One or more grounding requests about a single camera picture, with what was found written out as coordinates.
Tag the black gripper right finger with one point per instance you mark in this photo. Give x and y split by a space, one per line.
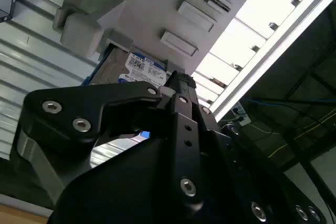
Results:
210 121

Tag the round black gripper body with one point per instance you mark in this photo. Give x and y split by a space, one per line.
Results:
126 187

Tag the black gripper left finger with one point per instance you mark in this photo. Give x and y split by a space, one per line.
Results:
65 108

